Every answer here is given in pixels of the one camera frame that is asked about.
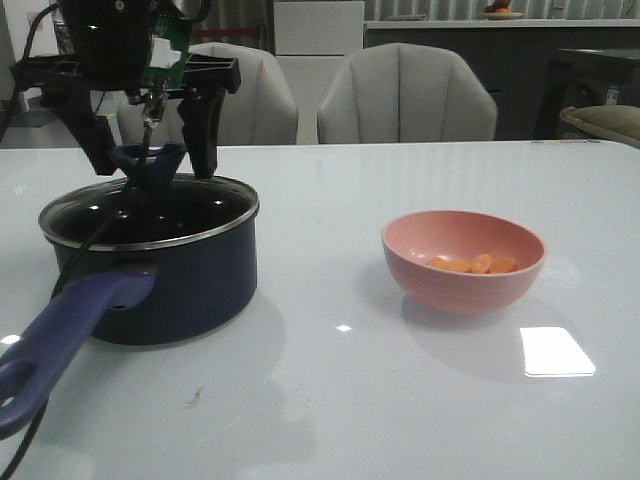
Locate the black appliance box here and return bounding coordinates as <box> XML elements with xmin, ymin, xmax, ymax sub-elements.
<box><xmin>534</xmin><ymin>49</ymin><xmax>639</xmax><ymax>139</ymax></box>

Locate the white refrigerator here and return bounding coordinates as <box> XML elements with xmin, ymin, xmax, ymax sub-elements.
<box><xmin>274</xmin><ymin>1</ymin><xmax>365</xmax><ymax>116</ymax></box>

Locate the glass pot lid blue knob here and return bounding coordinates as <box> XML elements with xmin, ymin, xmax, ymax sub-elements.
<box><xmin>38</xmin><ymin>142</ymin><xmax>259</xmax><ymax>252</ymax></box>

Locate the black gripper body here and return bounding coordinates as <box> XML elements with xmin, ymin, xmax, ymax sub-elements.
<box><xmin>11</xmin><ymin>1</ymin><xmax>241</xmax><ymax>96</ymax></box>

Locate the pink bowl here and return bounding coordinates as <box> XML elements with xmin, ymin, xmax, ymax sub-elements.
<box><xmin>381</xmin><ymin>210</ymin><xmax>547</xmax><ymax>315</ymax></box>

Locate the left grey upholstered chair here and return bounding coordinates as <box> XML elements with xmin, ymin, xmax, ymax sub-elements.
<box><xmin>116</xmin><ymin>42</ymin><xmax>298</xmax><ymax>147</ymax></box>

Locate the fruit plate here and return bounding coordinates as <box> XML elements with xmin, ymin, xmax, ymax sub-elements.
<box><xmin>481</xmin><ymin>0</ymin><xmax>523</xmax><ymax>20</ymax></box>

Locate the right grey upholstered chair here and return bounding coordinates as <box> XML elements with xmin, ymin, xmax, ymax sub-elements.
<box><xmin>316</xmin><ymin>43</ymin><xmax>498</xmax><ymax>144</ymax></box>

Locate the green circuit board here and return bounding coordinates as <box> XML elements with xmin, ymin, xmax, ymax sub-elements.
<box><xmin>141</xmin><ymin>16</ymin><xmax>192</xmax><ymax>90</ymax></box>

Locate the orange ham slice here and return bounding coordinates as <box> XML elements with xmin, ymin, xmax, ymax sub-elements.
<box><xmin>470</xmin><ymin>253</ymin><xmax>493</xmax><ymax>274</ymax></box>
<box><xmin>427</xmin><ymin>256</ymin><xmax>449</xmax><ymax>270</ymax></box>
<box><xmin>488</xmin><ymin>256</ymin><xmax>518</xmax><ymax>274</ymax></box>
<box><xmin>443</xmin><ymin>258</ymin><xmax>472</xmax><ymax>273</ymax></box>

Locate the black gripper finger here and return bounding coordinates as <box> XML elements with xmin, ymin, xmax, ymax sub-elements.
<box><xmin>47</xmin><ymin>87</ymin><xmax>117</xmax><ymax>175</ymax></box>
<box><xmin>177</xmin><ymin>89</ymin><xmax>225</xmax><ymax>179</ymax></box>

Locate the red barrier belt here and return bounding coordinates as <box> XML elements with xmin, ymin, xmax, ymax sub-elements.
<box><xmin>192</xmin><ymin>26</ymin><xmax>262</xmax><ymax>39</ymax></box>

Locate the beige cushion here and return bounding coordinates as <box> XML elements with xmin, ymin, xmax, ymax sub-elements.
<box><xmin>559</xmin><ymin>105</ymin><xmax>639</xmax><ymax>148</ymax></box>

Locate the dark kitchen counter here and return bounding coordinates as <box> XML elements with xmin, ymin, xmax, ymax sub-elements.
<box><xmin>365</xmin><ymin>19</ymin><xmax>639</xmax><ymax>140</ymax></box>

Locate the grey curtain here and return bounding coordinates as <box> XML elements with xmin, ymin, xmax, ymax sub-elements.
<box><xmin>191</xmin><ymin>0</ymin><xmax>275</xmax><ymax>53</ymax></box>

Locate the dark blue saucepan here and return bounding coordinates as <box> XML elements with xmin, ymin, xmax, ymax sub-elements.
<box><xmin>0</xmin><ymin>173</ymin><xmax>261</xmax><ymax>441</ymax></box>

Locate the grey upholstered chair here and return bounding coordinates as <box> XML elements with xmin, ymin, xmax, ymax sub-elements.
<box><xmin>116</xmin><ymin>42</ymin><xmax>298</xmax><ymax>147</ymax></box>
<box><xmin>316</xmin><ymin>43</ymin><xmax>498</xmax><ymax>144</ymax></box>

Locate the black cable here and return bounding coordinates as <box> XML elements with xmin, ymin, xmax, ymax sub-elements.
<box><xmin>0</xmin><ymin>0</ymin><xmax>166</xmax><ymax>480</ymax></box>

